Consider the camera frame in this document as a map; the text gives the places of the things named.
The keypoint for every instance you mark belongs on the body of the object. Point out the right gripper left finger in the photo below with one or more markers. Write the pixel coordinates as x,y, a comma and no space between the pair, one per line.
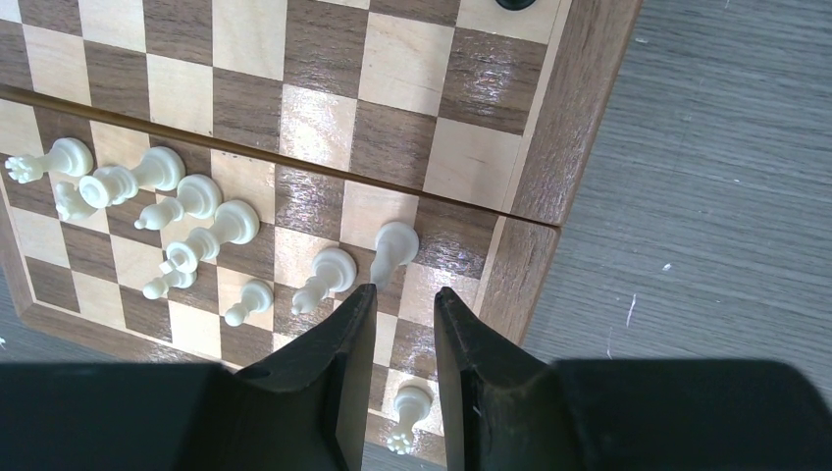
304,407

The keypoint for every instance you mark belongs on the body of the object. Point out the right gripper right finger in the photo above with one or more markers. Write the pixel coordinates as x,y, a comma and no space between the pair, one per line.
502,408

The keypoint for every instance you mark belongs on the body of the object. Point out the white chess piece corner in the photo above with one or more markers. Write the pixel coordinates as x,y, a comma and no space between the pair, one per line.
412,404

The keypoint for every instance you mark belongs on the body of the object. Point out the wooden chess board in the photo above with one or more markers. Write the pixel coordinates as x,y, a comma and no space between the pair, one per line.
466,121

